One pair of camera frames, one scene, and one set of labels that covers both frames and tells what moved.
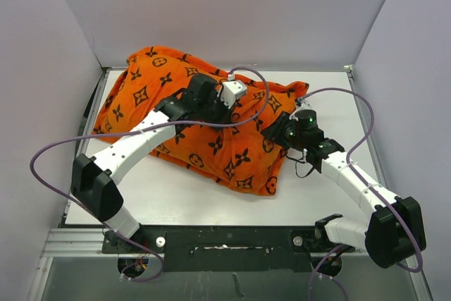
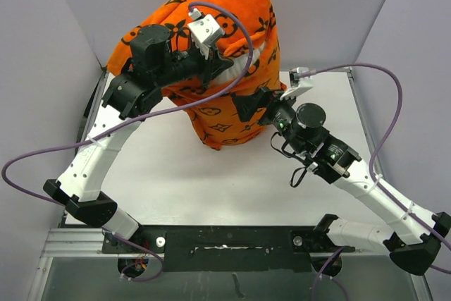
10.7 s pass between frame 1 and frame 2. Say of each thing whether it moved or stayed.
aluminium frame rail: stayed
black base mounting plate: stayed
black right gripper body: moved
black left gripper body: moved
